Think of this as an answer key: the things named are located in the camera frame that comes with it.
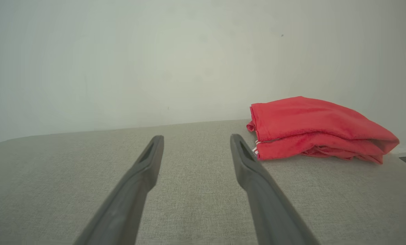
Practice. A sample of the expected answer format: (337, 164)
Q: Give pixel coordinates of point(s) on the red jersey with number print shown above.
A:
(308, 119)

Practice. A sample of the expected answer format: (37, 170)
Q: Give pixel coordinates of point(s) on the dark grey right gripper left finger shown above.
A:
(128, 204)

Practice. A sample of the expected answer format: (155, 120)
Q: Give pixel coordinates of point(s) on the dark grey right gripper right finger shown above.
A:
(274, 211)

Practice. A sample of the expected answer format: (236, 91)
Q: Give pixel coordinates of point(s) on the red shorts with white stripe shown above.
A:
(339, 154)

